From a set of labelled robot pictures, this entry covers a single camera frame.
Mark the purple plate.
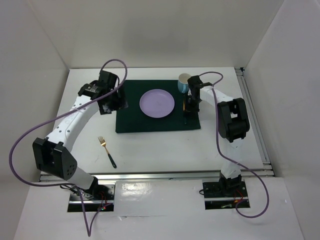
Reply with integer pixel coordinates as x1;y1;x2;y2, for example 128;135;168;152
139;89;175;119

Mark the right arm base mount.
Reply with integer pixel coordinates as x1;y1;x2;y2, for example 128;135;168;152
199;181;250;210

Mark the gold knife black handle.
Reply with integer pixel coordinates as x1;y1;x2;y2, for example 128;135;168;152
182;95;188;125

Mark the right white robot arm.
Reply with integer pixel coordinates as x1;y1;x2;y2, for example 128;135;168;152
183;75;250;196

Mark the dark green cloth napkin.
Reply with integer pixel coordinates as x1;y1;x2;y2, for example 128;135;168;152
115;79;201;134

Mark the aluminium rail frame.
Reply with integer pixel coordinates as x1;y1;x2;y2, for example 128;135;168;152
39;66;276;182

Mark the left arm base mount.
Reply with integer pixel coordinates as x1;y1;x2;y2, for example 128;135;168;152
59;183;116;213

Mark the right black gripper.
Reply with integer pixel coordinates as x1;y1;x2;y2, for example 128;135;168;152
184;93;202;117

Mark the light blue mug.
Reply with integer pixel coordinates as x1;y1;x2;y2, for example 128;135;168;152
177;73;191;94

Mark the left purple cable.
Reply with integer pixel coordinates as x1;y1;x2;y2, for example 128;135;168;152
8;58;128;237

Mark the gold fork black handle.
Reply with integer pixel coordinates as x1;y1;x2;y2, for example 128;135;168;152
98;136;117;169

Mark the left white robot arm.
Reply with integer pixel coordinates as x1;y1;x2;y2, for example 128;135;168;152
32;70;128;200

